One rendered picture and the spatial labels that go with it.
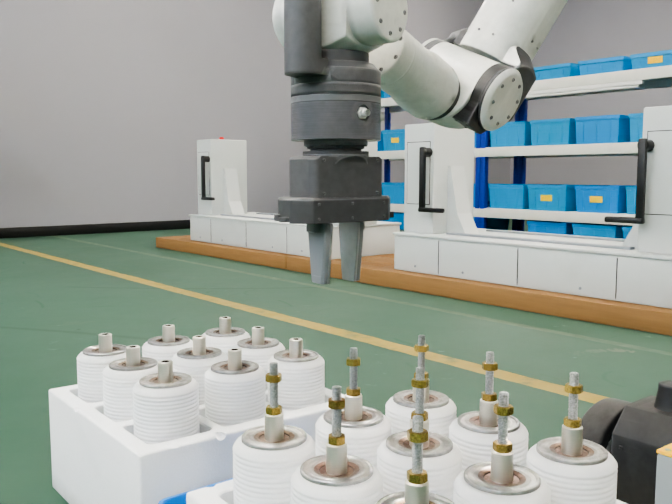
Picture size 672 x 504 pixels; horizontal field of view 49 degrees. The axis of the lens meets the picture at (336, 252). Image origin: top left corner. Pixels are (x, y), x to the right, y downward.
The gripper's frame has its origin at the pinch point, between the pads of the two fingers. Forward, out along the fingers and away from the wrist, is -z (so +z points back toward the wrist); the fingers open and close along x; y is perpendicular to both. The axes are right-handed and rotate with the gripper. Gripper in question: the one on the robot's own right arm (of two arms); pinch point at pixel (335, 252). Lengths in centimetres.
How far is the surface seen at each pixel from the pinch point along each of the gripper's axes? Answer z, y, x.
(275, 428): -21.2, -10.7, 0.9
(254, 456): -23.2, -9.4, 4.4
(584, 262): -27, -114, -201
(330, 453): -20.5, 0.5, 1.1
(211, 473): -35.3, -33.8, -2.1
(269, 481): -25.9, -7.9, 3.4
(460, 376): -48, -81, -100
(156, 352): -24, -62, -6
